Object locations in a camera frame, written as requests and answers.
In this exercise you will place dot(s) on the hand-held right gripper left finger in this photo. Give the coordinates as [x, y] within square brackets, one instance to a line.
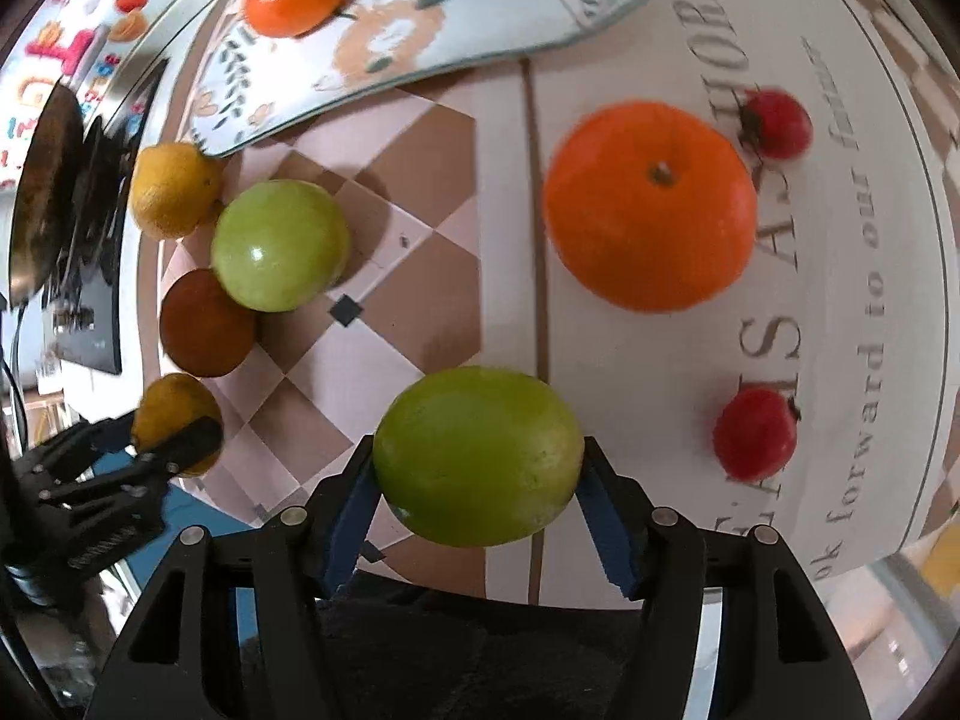
[351, 532]

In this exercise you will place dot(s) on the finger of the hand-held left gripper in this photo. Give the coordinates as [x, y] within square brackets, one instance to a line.
[187, 444]
[75, 446]

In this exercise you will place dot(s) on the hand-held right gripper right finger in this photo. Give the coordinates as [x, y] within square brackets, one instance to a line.
[609, 532]

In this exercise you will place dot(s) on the yellow citrus fruit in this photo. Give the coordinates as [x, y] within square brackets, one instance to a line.
[174, 191]
[169, 412]

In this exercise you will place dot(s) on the brown round fruit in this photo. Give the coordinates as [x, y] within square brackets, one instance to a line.
[206, 324]

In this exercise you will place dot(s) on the green apple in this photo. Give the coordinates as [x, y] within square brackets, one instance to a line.
[476, 457]
[279, 246]

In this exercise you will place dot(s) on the red cherry tomato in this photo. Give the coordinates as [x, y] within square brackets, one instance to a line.
[780, 124]
[754, 435]

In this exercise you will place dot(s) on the large orange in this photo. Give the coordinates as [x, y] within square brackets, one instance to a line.
[649, 225]

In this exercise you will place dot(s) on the patterned oval plate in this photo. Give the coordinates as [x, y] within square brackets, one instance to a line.
[480, 22]

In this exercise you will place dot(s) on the checkered table mat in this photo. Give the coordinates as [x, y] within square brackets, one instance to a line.
[637, 360]

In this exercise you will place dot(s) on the black gas stove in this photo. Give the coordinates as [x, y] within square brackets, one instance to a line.
[94, 262]

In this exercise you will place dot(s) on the black frying pan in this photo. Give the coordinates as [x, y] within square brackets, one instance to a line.
[49, 187]

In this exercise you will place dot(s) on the colourful wall sticker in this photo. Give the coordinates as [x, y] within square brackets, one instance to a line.
[67, 45]

